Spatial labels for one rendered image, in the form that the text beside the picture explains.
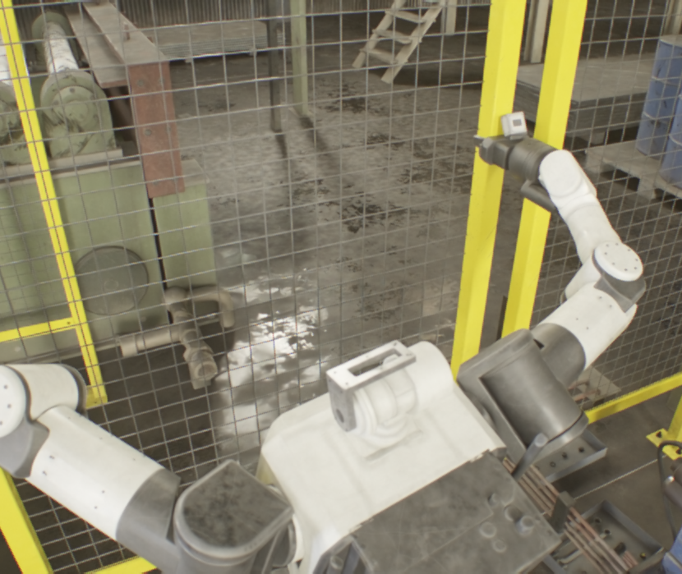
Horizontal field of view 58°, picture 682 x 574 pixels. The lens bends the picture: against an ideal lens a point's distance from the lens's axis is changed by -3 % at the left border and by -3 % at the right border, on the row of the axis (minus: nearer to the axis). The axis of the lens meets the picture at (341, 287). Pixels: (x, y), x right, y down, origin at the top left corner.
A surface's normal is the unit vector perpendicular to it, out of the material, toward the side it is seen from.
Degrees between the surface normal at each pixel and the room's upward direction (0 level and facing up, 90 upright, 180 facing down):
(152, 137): 90
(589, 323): 21
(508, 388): 73
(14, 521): 90
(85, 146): 90
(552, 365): 41
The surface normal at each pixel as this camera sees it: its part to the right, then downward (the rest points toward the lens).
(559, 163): -0.64, -0.45
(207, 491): 0.29, -0.83
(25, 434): -0.19, -0.11
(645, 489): 0.00, -0.85
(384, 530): 0.10, -0.66
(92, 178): 0.42, 0.48
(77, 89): 0.48, 0.22
